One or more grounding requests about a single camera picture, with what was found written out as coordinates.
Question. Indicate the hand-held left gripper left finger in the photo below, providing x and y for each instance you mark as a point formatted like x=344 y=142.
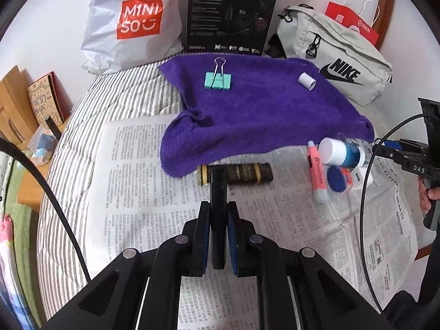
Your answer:
x=205 y=240

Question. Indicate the newspaper sheet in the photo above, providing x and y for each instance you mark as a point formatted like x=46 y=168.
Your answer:
x=137 y=178

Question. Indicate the black headphone box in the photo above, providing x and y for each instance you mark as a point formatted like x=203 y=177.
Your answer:
x=230 y=17

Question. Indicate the white plug charger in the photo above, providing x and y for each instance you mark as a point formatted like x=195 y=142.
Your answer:
x=357 y=178

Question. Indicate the blue and white box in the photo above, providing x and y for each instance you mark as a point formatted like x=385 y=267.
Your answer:
x=43 y=147

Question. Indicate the wooden headboard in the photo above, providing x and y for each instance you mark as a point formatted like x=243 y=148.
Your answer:
x=386 y=13

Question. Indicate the colourful printed cloth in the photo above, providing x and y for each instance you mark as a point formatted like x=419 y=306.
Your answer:
x=13 y=247

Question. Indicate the light wooden panel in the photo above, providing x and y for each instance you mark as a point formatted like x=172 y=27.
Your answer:
x=13 y=110

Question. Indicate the teal binder clip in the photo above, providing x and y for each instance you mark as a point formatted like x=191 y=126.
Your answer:
x=218 y=80

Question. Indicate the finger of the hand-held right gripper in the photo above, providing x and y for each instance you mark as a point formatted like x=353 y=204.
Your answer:
x=386 y=147

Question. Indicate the red paper bag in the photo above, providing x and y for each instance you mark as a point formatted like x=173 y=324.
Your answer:
x=354 y=24

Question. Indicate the person's right hand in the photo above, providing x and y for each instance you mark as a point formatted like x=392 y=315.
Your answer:
x=429 y=192

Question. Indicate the small white cap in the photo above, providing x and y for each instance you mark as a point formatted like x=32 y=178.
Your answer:
x=306 y=80

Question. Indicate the grey waist bag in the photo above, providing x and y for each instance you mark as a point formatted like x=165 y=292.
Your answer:
x=337 y=51

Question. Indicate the white shopping bag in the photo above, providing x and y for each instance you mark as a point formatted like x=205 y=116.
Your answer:
x=137 y=51

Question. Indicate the white and blue bottle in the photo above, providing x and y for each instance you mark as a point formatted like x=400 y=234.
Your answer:
x=335 y=151

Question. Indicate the blue-lidded ointment jar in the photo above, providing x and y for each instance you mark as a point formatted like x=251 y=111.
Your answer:
x=337 y=180

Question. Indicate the black bar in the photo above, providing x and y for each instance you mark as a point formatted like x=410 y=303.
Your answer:
x=218 y=192

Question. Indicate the patterned brown notebook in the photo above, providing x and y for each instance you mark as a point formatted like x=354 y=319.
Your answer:
x=46 y=99

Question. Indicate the dark brown gold-banded tube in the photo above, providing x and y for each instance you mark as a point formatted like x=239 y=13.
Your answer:
x=247 y=173

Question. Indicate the wooden nightstand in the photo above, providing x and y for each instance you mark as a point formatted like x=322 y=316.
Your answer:
x=29 y=189

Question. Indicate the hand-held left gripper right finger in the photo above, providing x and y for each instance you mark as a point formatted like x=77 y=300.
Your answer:
x=232 y=239

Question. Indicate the pink highlighter pen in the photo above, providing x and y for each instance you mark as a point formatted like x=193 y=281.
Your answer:
x=317 y=172

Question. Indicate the purple towel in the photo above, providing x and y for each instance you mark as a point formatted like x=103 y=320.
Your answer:
x=257 y=117

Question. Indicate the person's dark clothing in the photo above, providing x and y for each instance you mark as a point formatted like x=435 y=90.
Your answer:
x=412 y=302

